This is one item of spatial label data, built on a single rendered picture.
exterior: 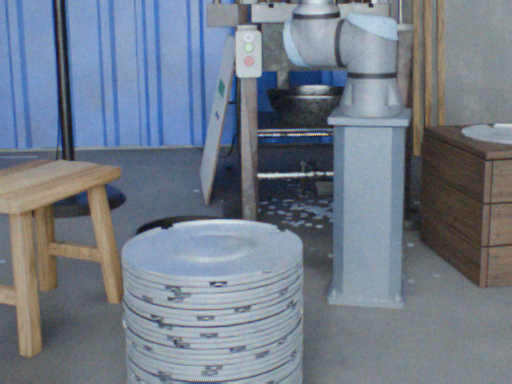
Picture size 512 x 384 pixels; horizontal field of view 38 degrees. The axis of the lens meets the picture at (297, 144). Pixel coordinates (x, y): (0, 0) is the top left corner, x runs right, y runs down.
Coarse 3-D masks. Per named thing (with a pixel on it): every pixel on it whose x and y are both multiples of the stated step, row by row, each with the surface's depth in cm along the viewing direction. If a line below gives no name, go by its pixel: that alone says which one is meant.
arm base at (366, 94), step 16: (352, 80) 172; (368, 80) 170; (384, 80) 170; (352, 96) 172; (368, 96) 169; (384, 96) 170; (400, 96) 174; (352, 112) 171; (368, 112) 169; (384, 112) 170; (400, 112) 173
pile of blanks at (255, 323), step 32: (128, 288) 115; (160, 288) 108; (192, 288) 107; (224, 288) 107; (256, 288) 110; (288, 288) 115; (128, 320) 116; (160, 320) 110; (192, 320) 109; (224, 320) 108; (256, 320) 112; (288, 320) 115; (128, 352) 118; (160, 352) 110; (192, 352) 109; (224, 352) 109; (256, 352) 111; (288, 352) 116
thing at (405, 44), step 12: (408, 24) 230; (408, 36) 226; (408, 48) 227; (408, 60) 227; (396, 72) 229; (408, 72) 228; (408, 84) 229; (408, 96) 229; (408, 132) 232; (408, 144) 232; (408, 156) 233; (408, 168) 234; (408, 180) 235; (408, 192) 235; (408, 204) 236; (408, 216) 237; (408, 228) 235
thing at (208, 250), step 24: (144, 240) 125; (168, 240) 125; (192, 240) 123; (216, 240) 123; (240, 240) 123; (264, 240) 125; (288, 240) 125; (168, 264) 114; (192, 264) 114; (216, 264) 113; (240, 264) 113; (264, 264) 113; (288, 264) 113
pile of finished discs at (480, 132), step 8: (464, 128) 210; (472, 128) 213; (480, 128) 213; (488, 128) 213; (496, 128) 213; (504, 128) 213; (472, 136) 197; (480, 136) 200; (488, 136) 200; (496, 136) 200; (504, 136) 199
